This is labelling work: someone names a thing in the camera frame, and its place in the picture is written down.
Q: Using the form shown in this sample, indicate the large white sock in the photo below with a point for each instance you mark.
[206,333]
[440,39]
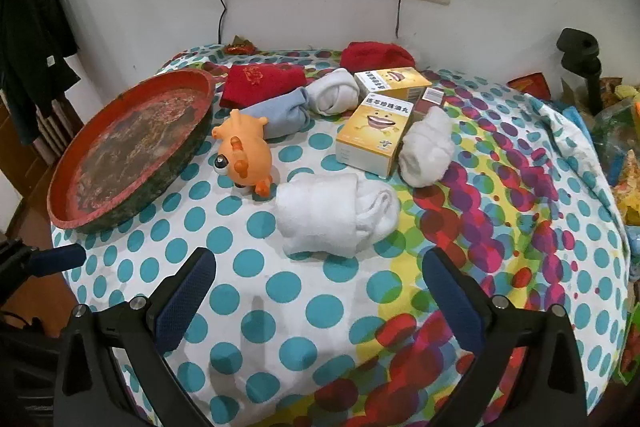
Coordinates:
[325,212]

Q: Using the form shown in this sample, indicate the red gold ornament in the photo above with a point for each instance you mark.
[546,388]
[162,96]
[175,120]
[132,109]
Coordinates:
[240,47]

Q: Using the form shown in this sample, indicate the yellow medicine box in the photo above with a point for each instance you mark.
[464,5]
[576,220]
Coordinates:
[395,82]
[370,132]

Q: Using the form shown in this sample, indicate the round red tray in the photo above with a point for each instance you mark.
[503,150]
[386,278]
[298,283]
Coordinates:
[125,147]

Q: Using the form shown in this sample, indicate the polka dot bedsheet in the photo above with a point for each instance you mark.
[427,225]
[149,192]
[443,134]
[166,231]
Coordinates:
[325,307]

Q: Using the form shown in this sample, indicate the plain red sock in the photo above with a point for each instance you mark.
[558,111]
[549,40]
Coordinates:
[375,57]

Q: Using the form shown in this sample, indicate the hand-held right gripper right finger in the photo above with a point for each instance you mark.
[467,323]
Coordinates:
[450,302]

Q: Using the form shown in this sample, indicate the dark hanging clothes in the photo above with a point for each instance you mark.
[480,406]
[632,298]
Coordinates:
[30,32]

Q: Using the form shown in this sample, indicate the small dark red box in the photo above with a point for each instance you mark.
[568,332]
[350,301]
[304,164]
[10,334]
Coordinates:
[431,99]

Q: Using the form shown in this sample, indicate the black stand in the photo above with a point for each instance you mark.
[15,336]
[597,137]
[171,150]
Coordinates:
[580,52]

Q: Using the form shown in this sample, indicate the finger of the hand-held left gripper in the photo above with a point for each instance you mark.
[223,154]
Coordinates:
[55,259]

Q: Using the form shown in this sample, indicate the small white sock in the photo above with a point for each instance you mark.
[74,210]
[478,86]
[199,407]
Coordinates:
[335,94]

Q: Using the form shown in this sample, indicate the light blue sock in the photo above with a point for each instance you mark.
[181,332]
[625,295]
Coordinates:
[285,112]

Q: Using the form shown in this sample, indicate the red snack packet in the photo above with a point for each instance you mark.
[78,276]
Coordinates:
[527,84]

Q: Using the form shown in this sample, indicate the red embroidered sock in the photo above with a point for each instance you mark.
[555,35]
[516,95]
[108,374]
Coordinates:
[260,84]

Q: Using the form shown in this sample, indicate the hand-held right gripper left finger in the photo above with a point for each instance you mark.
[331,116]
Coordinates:
[185,297]

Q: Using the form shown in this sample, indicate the white mesh sock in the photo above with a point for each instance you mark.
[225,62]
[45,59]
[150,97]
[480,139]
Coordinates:
[425,147]

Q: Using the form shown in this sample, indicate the pile of colourful packets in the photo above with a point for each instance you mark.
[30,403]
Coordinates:
[620,142]

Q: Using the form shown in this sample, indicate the wooden chair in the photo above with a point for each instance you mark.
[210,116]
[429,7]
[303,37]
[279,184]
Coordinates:
[55,127]

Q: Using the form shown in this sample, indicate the orange toy pig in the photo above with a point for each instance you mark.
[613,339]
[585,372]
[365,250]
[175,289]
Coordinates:
[245,147]

